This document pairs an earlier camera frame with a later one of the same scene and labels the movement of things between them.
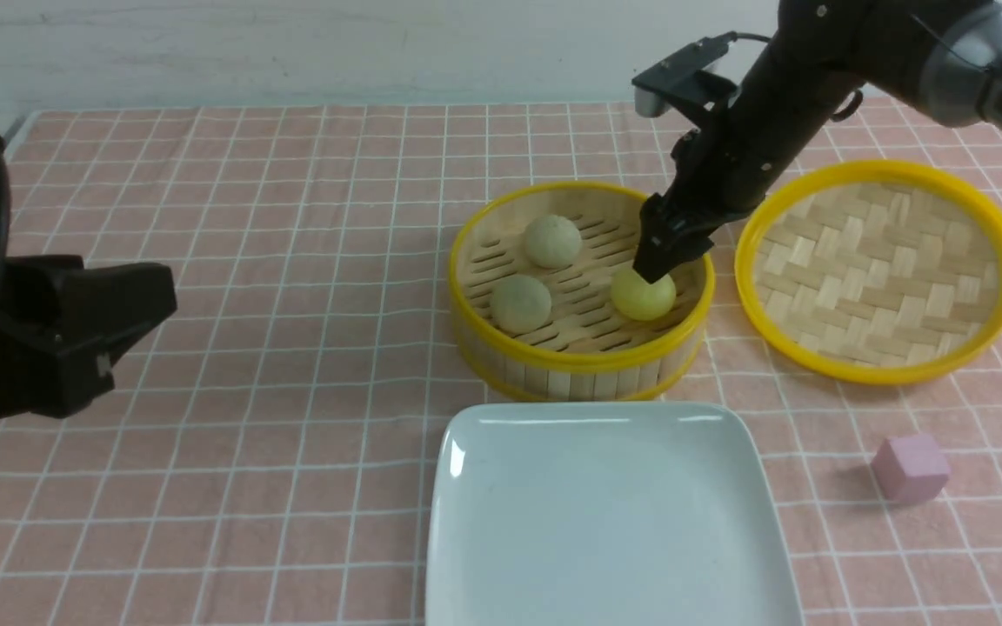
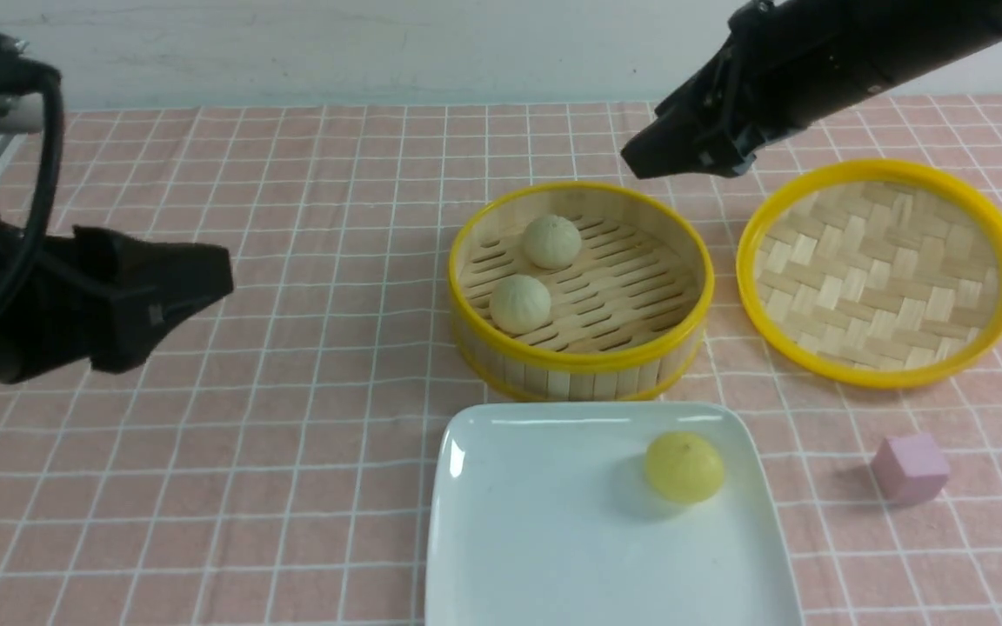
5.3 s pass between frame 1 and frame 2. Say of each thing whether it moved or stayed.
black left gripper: moved
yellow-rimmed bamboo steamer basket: stayed
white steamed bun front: stayed
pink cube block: stayed
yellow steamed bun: moved
